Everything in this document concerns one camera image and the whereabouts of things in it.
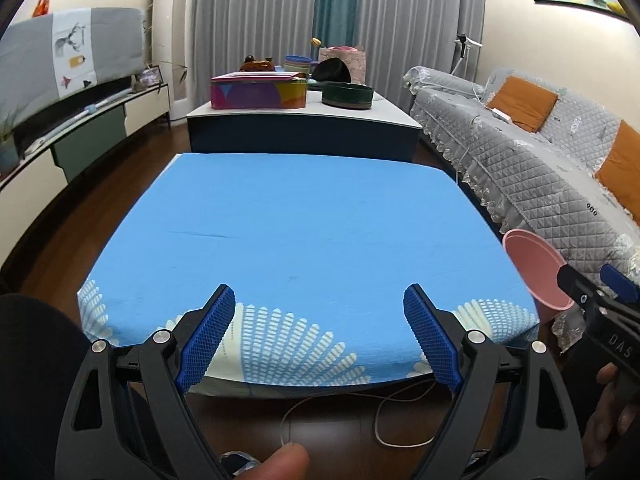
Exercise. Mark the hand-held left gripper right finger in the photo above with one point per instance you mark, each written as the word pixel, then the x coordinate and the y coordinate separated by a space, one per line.
pixel 432 340

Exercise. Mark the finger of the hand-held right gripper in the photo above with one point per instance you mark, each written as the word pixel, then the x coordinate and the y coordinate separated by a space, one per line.
pixel 620 280
pixel 577 282

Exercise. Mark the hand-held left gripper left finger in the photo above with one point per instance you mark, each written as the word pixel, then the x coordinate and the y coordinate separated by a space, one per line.
pixel 207 340

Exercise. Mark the pink plastic bin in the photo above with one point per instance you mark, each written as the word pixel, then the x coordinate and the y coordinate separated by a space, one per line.
pixel 532 270

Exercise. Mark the person's right hand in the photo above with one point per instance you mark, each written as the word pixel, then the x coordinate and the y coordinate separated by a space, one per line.
pixel 610 420

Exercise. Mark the person's left hand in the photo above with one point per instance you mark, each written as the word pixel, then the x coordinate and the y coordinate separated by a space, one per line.
pixel 280 465

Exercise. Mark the orange cushion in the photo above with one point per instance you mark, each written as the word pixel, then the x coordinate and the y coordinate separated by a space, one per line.
pixel 622 167
pixel 522 104

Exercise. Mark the grey quilted sofa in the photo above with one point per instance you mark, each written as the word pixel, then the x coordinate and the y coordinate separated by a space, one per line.
pixel 525 160

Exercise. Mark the blue patterned tablecloth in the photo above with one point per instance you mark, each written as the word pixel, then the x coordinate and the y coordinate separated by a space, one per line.
pixel 300 230

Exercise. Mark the small white box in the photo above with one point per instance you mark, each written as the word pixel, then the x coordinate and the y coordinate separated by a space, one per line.
pixel 502 116

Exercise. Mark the person's dark trouser leg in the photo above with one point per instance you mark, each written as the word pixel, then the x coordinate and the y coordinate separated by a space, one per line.
pixel 30 390

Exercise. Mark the white-top coffee table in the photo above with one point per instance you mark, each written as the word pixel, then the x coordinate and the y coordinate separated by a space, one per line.
pixel 300 127

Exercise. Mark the white and green cabinet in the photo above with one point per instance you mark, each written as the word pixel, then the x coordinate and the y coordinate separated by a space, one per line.
pixel 145 107

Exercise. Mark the colourful rectangular tin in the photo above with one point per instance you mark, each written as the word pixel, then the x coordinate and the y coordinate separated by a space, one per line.
pixel 260 92

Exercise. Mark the dark green round tin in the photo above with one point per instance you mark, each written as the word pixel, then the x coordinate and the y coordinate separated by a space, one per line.
pixel 347 96

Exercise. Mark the white floor stand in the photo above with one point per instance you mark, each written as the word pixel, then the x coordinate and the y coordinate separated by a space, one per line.
pixel 465 47

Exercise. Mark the brown teapot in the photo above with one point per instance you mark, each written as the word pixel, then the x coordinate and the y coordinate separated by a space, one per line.
pixel 256 65

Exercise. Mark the black hat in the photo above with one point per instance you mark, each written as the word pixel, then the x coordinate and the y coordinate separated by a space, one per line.
pixel 331 71

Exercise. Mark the stack of coloured bowls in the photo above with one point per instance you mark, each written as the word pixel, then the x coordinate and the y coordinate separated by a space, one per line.
pixel 297 64

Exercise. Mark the white standing air conditioner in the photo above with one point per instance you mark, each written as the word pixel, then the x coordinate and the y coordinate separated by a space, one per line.
pixel 182 35

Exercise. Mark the grey curtain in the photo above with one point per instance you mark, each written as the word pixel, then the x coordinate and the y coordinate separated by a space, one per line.
pixel 415 15
pixel 250 15

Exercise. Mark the television with grey cover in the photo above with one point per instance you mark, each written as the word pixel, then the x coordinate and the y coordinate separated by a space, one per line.
pixel 30 60

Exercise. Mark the teal curtain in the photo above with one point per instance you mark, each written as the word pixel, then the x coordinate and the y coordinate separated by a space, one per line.
pixel 336 0

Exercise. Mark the small photo frame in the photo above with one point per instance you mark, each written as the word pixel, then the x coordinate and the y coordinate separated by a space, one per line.
pixel 151 76

